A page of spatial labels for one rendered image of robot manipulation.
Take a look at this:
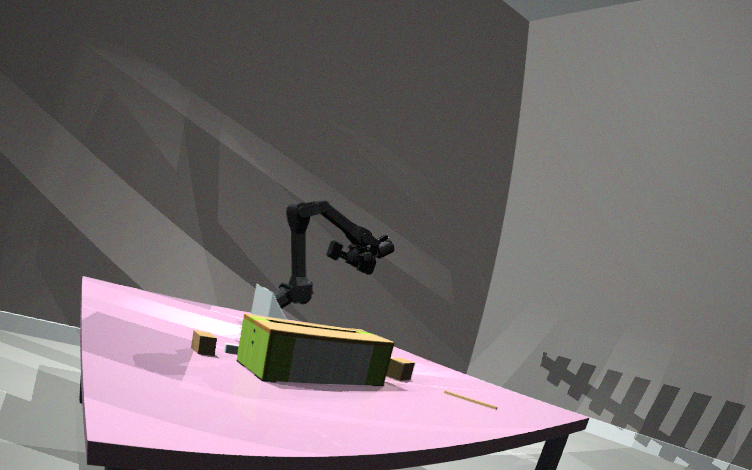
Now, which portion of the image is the small tan box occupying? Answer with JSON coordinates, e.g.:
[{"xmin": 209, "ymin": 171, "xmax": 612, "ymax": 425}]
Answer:
[{"xmin": 386, "ymin": 358, "xmax": 416, "ymax": 381}]

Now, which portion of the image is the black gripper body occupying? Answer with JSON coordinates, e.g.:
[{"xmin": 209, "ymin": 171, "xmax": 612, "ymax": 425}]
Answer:
[{"xmin": 326, "ymin": 240, "xmax": 376, "ymax": 275}]

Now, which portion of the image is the tan box with clear front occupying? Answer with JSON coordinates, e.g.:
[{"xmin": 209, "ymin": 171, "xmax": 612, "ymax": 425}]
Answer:
[{"xmin": 224, "ymin": 313, "xmax": 394, "ymax": 386}]

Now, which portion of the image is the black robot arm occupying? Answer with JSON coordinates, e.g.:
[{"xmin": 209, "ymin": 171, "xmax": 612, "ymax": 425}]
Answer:
[{"xmin": 273, "ymin": 200, "xmax": 394, "ymax": 309}]

